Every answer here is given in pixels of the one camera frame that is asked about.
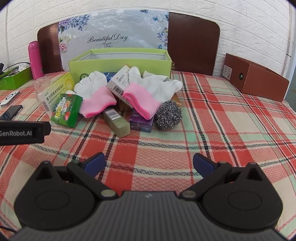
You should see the black flat case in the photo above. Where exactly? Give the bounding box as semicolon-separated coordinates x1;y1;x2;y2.
0;105;23;120

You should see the white oval device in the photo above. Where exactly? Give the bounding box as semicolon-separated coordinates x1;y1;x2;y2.
0;91;20;107

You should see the plaid blanket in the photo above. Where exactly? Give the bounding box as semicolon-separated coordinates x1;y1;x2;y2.
0;71;296;239

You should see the black cable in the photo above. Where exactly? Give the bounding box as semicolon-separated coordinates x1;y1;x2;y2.
0;225;18;233

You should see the small green open box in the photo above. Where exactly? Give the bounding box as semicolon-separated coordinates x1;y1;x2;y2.
0;66;33;90

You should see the white pink knit glove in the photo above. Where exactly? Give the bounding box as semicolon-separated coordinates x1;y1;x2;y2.
122;66;183;120
74;71;117;118

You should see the brown wooden headboard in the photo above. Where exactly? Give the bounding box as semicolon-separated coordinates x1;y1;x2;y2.
37;12;220;76

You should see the white orange medicine box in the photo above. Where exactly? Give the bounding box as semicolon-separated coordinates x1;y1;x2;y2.
106;65;132;105

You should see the floral printed plastic bag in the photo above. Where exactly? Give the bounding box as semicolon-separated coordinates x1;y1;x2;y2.
58;10;170;67

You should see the light green cardboard box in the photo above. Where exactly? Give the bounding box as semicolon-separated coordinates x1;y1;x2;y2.
68;48;173;86

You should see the pink thermos bottle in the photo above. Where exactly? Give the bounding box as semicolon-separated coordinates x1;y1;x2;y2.
28;41;44;80

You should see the yellow white medicine box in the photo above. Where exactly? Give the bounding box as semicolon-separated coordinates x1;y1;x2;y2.
37;74;75;111

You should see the green candy box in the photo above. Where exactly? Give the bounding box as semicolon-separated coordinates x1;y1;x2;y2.
50;93;83;128

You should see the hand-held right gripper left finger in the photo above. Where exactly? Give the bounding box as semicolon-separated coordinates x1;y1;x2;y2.
31;152;116;202

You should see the brown cardboard box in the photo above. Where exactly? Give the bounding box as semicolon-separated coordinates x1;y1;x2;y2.
222;53;290;102

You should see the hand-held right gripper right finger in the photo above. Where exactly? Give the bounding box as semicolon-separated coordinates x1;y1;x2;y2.
180;153;266;200

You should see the tan small box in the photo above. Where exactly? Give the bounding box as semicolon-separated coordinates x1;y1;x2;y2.
171;93;184;107

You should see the purple box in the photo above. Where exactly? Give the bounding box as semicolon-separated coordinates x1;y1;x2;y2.
129;109;154;133

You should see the clear plastic cup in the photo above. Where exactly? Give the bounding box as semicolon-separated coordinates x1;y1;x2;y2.
35;77;51;98

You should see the olive green carton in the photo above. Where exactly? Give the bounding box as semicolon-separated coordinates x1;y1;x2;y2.
103;108;130;138

